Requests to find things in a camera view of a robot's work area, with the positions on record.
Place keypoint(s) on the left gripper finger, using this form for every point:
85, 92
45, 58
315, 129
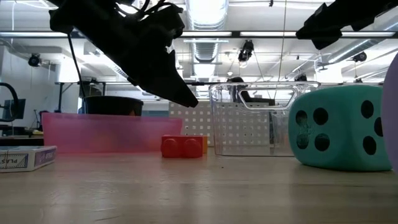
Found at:
168, 84

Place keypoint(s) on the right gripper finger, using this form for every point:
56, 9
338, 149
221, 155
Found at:
326, 25
325, 43

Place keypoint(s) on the red toy brick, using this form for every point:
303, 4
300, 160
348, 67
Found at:
182, 147

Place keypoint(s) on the clear plastic bin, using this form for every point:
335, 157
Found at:
224, 118

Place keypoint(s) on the teal foam die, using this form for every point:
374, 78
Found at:
339, 137

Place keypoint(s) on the purple foam die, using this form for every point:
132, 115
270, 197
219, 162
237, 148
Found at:
391, 118

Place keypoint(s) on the playing card box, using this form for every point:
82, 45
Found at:
25, 158

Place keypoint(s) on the black ceiling spotlight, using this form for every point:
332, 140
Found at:
34, 60
360, 57

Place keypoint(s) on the white perforated panel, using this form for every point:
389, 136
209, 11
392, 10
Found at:
189, 121

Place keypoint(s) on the black framed background table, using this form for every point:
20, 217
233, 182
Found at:
93, 83

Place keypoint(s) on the black bucket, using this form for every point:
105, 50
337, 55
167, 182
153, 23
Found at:
112, 105

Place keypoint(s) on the orange toy brick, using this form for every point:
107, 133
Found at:
205, 144

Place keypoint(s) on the pink translucent plastic tray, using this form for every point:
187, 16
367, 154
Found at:
93, 133

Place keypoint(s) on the black background monitor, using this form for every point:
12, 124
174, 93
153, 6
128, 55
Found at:
21, 109

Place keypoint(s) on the silver ventilation duct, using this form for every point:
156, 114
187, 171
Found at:
206, 18

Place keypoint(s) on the black overhead frame bar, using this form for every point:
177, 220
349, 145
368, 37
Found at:
248, 34

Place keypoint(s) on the black hanging ceiling camera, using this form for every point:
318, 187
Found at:
246, 49

